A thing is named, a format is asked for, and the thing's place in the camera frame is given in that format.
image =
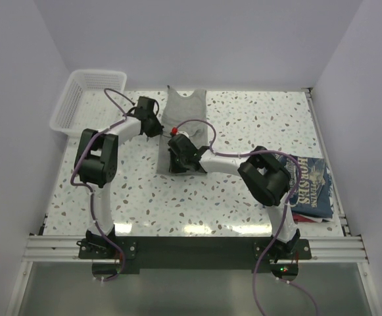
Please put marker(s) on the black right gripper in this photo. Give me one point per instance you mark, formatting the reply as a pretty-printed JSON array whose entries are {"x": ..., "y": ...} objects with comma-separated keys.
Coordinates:
[{"x": 173, "y": 168}]

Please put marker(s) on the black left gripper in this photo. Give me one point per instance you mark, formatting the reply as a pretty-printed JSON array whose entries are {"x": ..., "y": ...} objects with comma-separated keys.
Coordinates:
[{"x": 157, "y": 130}]

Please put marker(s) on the grey tank top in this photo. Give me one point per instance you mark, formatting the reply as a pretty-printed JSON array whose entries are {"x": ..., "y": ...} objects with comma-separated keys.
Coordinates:
[{"x": 178, "y": 109}]

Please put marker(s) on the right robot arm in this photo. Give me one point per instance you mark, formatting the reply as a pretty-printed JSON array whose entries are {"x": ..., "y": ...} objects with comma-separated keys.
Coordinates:
[{"x": 264, "y": 175}]

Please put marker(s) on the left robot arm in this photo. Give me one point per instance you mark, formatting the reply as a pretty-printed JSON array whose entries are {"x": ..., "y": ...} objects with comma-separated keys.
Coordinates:
[{"x": 96, "y": 159}]

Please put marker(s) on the folded blue printed tank top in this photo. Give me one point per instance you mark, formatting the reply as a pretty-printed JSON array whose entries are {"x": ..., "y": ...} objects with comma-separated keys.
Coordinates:
[{"x": 313, "y": 197}]

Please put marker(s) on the white plastic basket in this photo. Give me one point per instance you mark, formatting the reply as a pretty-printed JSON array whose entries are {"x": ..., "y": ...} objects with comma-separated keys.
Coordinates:
[{"x": 83, "y": 103}]

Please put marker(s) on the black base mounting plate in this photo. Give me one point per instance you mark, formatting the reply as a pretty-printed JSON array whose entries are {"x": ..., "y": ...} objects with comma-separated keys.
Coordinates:
[{"x": 131, "y": 254}]

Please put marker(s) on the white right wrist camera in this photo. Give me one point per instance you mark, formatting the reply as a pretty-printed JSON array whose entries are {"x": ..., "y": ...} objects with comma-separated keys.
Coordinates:
[{"x": 175, "y": 131}]

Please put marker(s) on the aluminium rail frame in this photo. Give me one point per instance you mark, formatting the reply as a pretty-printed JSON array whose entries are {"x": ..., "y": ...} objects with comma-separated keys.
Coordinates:
[{"x": 53, "y": 280}]

